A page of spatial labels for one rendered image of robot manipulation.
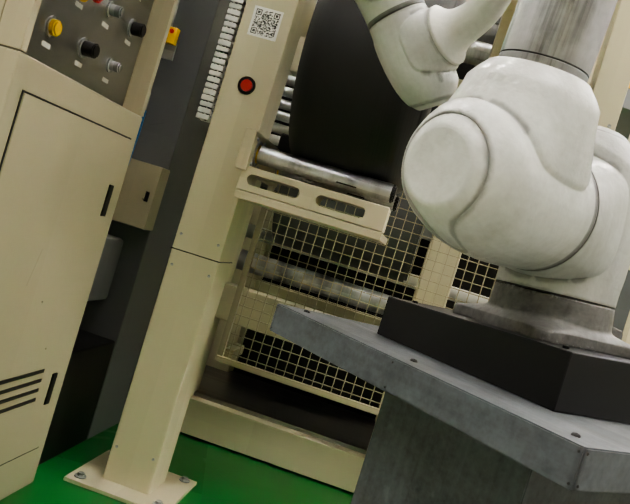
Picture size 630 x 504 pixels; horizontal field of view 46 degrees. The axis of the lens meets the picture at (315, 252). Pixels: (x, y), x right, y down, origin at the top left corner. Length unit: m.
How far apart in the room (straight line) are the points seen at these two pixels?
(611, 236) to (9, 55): 0.95
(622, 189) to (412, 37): 0.44
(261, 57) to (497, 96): 1.18
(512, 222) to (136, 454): 1.40
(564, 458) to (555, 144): 0.31
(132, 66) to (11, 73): 0.54
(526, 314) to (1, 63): 0.90
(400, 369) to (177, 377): 1.14
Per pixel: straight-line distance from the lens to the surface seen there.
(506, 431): 0.74
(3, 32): 1.35
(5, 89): 1.33
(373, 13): 1.27
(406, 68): 1.24
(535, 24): 0.85
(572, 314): 0.96
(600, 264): 0.95
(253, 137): 1.76
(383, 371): 0.85
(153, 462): 1.98
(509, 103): 0.79
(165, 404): 1.94
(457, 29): 1.23
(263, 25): 1.94
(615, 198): 0.95
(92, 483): 2.00
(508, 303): 0.97
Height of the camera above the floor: 0.75
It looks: 1 degrees down
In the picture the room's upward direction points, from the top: 17 degrees clockwise
